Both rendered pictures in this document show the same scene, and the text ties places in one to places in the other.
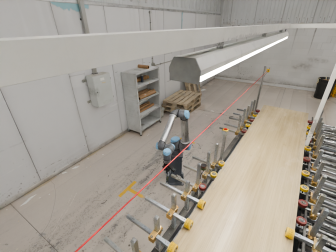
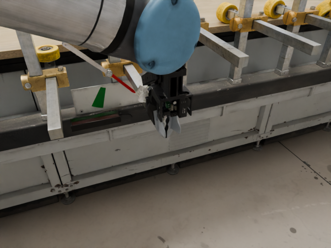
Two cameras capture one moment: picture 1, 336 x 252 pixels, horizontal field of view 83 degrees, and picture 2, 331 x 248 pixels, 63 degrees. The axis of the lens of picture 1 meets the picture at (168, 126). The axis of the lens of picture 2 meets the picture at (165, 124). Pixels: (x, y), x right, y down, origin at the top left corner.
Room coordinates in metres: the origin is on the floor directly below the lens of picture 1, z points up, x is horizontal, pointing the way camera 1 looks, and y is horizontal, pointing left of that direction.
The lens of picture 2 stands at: (2.22, 0.30, 1.23)
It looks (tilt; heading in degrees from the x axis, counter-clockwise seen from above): 36 degrees down; 214
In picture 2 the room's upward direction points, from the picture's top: straight up
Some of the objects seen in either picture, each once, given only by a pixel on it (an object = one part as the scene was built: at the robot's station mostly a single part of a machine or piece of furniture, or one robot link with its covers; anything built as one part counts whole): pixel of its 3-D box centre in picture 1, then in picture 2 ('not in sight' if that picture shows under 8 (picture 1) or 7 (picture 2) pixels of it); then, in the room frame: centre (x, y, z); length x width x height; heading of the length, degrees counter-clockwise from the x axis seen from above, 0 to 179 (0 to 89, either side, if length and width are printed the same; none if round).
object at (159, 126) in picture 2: not in sight; (162, 128); (1.80, 0.01, 0.86); 0.06 x 0.03 x 0.09; 54
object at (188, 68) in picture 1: (262, 42); not in sight; (1.61, -0.75, 2.34); 2.40 x 0.12 x 0.08; 144
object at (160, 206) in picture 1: (165, 209); (262, 26); (1.19, 0.03, 0.95); 0.50 x 0.04 x 0.04; 54
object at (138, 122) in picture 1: (143, 100); not in sight; (4.60, 0.62, 0.78); 0.90 x 0.45 x 1.55; 147
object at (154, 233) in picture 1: (155, 233); (300, 16); (0.96, 0.12, 0.95); 0.14 x 0.06 x 0.05; 144
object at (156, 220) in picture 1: (157, 235); (292, 30); (0.98, 0.10, 0.89); 0.04 x 0.04 x 0.48; 54
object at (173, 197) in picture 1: (173, 212); (241, 32); (1.18, -0.04, 0.91); 0.04 x 0.04 x 0.48; 54
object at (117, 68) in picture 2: (197, 186); (121, 66); (1.57, -0.32, 0.85); 0.14 x 0.06 x 0.05; 144
